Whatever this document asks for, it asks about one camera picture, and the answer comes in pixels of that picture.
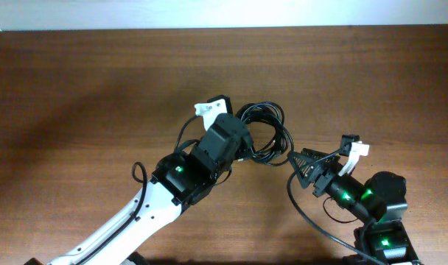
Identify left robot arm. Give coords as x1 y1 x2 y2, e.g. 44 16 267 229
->
49 113 253 265

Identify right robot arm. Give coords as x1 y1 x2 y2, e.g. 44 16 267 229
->
287 143 421 264

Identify right camera cable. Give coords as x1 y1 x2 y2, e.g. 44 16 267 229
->
286 146 389 265

